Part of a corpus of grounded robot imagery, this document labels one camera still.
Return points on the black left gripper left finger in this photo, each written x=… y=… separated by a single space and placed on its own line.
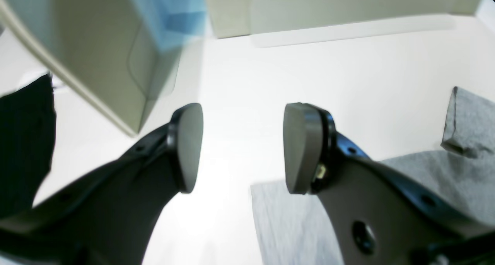
x=107 y=216

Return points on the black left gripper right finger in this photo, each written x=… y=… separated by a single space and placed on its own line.
x=379 y=215

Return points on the grey T-shirt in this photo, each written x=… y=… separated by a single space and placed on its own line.
x=294 y=229

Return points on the beige plastic bin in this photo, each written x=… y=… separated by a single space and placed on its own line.
x=102 y=50

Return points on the grey front tray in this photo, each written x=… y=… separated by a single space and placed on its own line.
x=273 y=23

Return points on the blue translucent bag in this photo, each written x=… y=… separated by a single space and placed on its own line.
x=173 y=23

